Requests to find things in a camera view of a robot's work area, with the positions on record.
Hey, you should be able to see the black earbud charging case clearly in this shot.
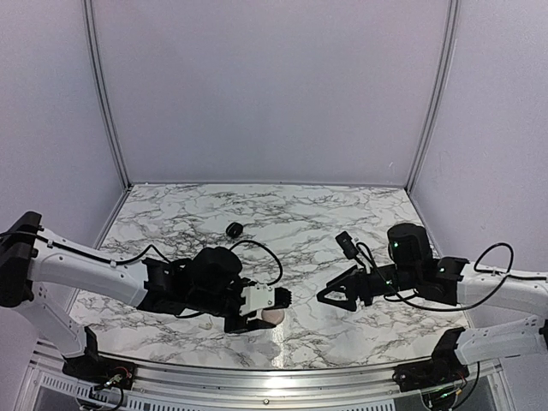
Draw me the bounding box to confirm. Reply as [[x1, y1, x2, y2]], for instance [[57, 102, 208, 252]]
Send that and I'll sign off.
[[225, 222, 243, 239]]

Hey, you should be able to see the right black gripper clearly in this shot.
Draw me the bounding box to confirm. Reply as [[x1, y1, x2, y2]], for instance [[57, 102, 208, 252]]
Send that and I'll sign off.
[[318, 264, 420, 313]]

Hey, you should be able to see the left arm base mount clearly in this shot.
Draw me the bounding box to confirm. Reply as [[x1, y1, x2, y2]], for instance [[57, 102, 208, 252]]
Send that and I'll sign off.
[[63, 326, 137, 410]]

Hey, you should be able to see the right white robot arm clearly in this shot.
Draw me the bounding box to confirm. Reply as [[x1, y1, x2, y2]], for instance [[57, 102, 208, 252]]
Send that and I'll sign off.
[[317, 223, 547, 384]]

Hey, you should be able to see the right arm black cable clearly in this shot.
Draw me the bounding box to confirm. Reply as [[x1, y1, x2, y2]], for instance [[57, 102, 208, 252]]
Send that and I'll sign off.
[[354, 241, 515, 312]]

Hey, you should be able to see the white earbud charging case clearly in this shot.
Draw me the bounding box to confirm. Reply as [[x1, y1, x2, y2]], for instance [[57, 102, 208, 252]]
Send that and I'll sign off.
[[261, 309, 285, 325]]

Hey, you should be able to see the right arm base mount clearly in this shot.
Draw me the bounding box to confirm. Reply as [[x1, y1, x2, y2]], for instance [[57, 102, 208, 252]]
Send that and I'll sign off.
[[392, 327, 469, 410]]

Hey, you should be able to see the aluminium front rail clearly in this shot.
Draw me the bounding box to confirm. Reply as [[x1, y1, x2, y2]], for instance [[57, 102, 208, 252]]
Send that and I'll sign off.
[[15, 340, 516, 410]]

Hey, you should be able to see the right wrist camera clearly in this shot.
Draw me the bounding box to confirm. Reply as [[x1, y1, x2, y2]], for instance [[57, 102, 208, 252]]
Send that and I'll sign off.
[[335, 231, 359, 260]]

